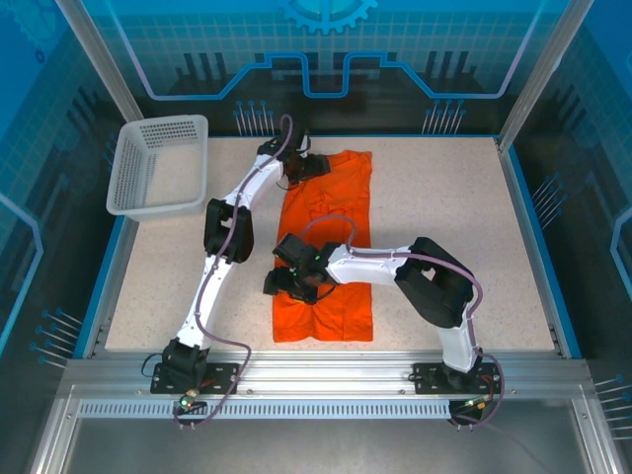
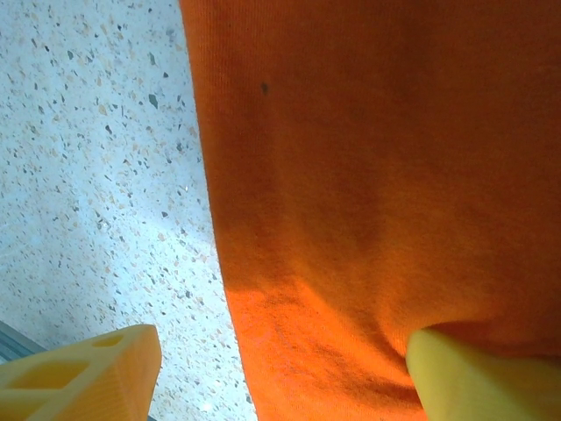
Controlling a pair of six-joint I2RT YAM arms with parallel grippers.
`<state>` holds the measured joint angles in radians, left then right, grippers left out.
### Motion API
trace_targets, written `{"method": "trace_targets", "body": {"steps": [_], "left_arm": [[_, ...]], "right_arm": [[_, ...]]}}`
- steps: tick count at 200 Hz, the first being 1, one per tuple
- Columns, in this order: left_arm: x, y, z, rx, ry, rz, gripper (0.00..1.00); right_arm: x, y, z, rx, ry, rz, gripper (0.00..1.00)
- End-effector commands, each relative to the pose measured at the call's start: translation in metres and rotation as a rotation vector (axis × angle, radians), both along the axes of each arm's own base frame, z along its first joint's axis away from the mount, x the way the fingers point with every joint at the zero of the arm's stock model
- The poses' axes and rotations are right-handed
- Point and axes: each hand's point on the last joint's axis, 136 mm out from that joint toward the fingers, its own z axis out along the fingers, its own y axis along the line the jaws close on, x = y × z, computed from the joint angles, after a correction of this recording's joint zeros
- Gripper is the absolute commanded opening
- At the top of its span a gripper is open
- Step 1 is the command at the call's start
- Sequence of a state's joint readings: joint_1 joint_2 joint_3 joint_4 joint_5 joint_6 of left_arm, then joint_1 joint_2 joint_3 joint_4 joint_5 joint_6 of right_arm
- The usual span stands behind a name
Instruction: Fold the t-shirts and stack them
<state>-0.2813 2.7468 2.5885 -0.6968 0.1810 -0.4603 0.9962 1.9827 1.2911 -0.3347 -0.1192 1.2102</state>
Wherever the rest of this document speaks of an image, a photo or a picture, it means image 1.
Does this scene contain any aluminium front frame beam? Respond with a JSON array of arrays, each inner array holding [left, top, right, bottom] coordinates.
[[56, 351, 593, 401]]

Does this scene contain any grey metal bottom panel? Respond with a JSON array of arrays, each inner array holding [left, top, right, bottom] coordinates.
[[63, 417, 593, 474]]

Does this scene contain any white perforated plastic basket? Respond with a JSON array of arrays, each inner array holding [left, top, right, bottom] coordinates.
[[105, 114, 209, 222]]

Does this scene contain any aluminium table side rail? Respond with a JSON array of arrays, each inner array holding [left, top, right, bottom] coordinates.
[[495, 136, 567, 359], [80, 214, 130, 359]]

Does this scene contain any aluminium frame post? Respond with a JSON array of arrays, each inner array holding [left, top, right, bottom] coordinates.
[[497, 0, 585, 152], [53, 0, 144, 127]]

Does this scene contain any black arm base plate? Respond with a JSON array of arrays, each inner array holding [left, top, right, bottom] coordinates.
[[412, 362, 504, 395], [150, 362, 242, 395]]

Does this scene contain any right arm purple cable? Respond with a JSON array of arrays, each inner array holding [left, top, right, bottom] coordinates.
[[299, 215, 505, 432]]

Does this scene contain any orange t-shirt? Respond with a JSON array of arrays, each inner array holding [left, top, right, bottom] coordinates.
[[273, 150, 373, 343]]

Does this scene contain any white slotted cable duct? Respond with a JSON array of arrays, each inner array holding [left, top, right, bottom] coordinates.
[[76, 398, 453, 421]]

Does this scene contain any cable connector with green light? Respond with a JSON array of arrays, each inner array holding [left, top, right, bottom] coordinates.
[[172, 389, 208, 417], [451, 394, 498, 417]]

